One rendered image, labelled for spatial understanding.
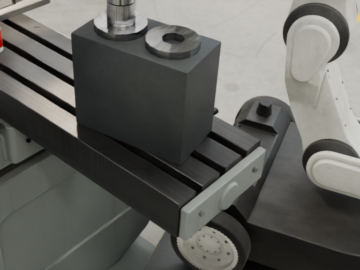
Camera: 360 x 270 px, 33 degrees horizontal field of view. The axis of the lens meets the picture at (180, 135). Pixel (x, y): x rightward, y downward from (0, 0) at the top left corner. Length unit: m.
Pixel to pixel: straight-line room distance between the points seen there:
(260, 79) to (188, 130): 2.10
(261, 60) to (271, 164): 1.62
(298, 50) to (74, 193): 0.65
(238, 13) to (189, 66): 2.76
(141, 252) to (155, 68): 1.04
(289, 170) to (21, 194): 0.71
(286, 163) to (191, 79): 0.80
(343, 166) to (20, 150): 0.74
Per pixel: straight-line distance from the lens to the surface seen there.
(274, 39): 3.47
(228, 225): 1.48
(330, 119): 1.49
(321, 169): 1.52
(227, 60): 3.22
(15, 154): 1.32
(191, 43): 0.98
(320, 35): 1.33
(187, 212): 0.98
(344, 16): 1.36
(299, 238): 1.51
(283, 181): 1.65
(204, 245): 1.56
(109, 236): 1.78
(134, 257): 1.91
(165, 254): 1.65
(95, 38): 1.01
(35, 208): 1.49
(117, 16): 1.01
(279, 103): 1.88
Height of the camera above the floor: 1.65
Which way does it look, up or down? 38 degrees down
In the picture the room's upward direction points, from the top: 4 degrees clockwise
